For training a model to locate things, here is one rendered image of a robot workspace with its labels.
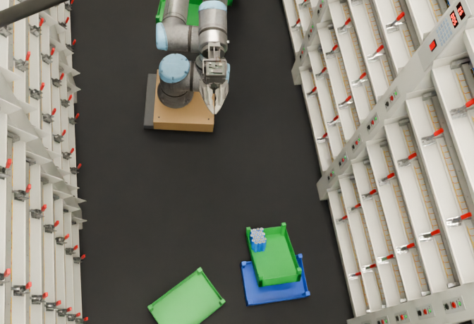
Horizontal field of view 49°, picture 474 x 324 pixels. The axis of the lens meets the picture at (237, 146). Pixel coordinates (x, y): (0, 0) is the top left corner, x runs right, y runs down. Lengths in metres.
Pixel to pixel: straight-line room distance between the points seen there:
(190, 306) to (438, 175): 1.37
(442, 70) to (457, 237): 0.50
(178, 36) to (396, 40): 0.75
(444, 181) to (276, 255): 1.12
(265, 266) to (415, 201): 0.94
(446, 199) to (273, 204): 1.22
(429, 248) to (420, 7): 0.78
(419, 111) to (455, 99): 0.21
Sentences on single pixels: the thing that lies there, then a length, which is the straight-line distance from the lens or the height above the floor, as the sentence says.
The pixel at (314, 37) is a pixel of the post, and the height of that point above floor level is 0.47.
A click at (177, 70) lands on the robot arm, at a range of 2.54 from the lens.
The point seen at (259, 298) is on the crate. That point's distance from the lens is 2.63.
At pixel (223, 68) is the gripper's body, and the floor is 1.25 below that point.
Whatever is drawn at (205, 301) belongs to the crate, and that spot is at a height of 0.00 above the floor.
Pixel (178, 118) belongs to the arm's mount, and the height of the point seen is 0.15.
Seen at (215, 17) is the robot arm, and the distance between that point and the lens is 1.68.
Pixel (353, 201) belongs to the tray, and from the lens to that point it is 2.47.
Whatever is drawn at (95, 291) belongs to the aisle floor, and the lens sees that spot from 2.64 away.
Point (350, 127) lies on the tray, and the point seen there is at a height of 0.55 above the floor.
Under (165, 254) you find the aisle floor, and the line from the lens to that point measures 2.64.
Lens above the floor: 2.59
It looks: 66 degrees down
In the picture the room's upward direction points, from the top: 15 degrees clockwise
